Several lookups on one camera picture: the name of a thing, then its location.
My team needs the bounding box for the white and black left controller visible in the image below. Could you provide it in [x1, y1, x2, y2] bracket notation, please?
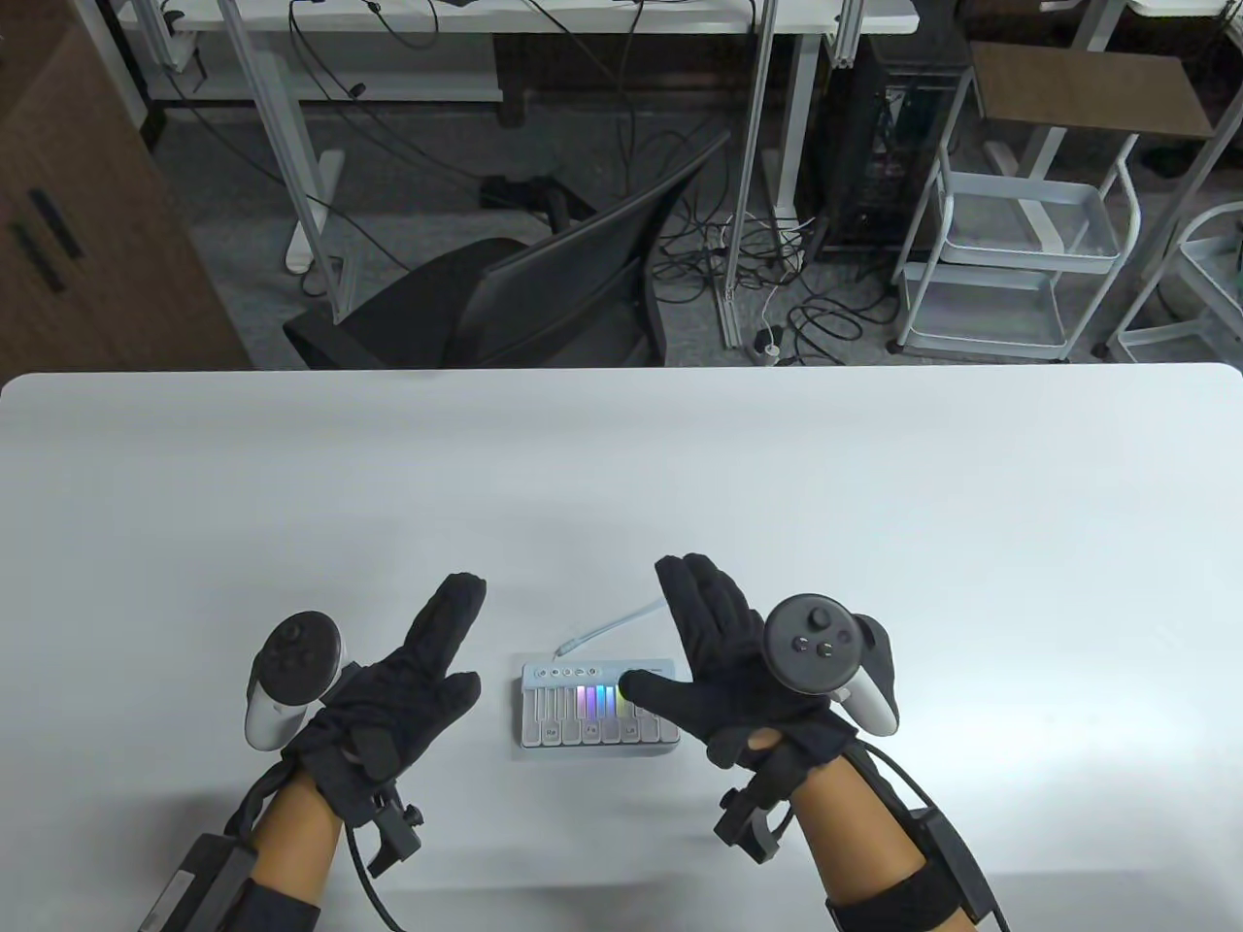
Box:
[243, 610, 344, 750]

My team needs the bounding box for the black left wrist mount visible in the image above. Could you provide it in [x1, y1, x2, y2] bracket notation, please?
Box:
[364, 784, 425, 877]

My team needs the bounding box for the brown wooden cabinet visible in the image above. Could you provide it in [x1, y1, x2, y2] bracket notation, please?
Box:
[0, 19, 255, 372]

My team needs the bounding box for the white metal rack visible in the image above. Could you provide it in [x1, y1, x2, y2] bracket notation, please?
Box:
[1092, 0, 1243, 365]

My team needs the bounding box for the black left forearm sensor box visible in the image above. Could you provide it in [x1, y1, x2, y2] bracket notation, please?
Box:
[136, 833, 257, 932]

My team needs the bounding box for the white and black controller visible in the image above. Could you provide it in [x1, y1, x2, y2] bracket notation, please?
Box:
[762, 594, 899, 736]
[243, 610, 344, 750]

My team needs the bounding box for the white and black right controller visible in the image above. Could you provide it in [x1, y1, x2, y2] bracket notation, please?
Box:
[762, 594, 899, 736]

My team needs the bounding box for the black left arm strap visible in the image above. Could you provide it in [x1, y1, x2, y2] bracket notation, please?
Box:
[209, 874, 321, 932]

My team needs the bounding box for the black right arm strap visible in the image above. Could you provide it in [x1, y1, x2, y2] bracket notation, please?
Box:
[825, 869, 962, 932]

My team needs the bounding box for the black right forearm sensor box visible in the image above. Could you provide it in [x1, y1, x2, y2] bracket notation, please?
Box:
[908, 811, 1011, 932]

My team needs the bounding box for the brown top side table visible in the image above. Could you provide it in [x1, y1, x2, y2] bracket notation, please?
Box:
[971, 41, 1217, 253]

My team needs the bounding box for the black braided cable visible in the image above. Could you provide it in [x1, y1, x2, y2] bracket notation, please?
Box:
[221, 755, 297, 838]

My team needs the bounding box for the person's left hand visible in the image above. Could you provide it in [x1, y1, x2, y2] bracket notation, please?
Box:
[282, 573, 487, 828]

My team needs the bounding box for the black office chair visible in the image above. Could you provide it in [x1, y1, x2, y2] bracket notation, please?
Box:
[282, 131, 731, 370]

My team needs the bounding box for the person's right hand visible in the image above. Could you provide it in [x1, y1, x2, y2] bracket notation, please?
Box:
[618, 553, 865, 799]

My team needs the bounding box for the person's left forearm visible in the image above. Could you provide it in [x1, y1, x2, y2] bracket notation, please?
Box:
[209, 772, 343, 932]

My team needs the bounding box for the black arm strap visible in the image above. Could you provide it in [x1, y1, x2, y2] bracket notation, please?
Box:
[825, 869, 962, 932]
[209, 874, 321, 932]

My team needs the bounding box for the white background desk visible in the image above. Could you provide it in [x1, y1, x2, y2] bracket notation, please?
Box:
[117, 0, 921, 275]

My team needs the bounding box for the tangle of black floor cables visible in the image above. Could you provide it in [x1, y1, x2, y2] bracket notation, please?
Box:
[653, 184, 899, 368]

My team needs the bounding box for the black left glove cable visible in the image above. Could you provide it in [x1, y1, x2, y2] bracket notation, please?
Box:
[337, 820, 409, 932]

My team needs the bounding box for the black right wrist mount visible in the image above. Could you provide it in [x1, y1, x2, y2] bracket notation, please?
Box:
[714, 767, 792, 865]

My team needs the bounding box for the black computer tower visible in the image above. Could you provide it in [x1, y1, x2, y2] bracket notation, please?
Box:
[801, 34, 972, 255]

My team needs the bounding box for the white toy piano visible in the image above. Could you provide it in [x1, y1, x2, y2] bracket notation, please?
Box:
[515, 660, 683, 760]

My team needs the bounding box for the white three-tier cart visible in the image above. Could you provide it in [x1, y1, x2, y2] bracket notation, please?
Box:
[889, 68, 1142, 362]

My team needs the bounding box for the black right glove cable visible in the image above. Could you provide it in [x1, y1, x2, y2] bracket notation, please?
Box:
[859, 743, 1011, 932]

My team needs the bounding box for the black glove cable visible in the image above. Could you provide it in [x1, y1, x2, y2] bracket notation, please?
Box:
[859, 743, 1011, 932]
[337, 820, 409, 932]

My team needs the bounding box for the black wrist mount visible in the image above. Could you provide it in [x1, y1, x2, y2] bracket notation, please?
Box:
[714, 767, 792, 865]
[364, 784, 425, 877]

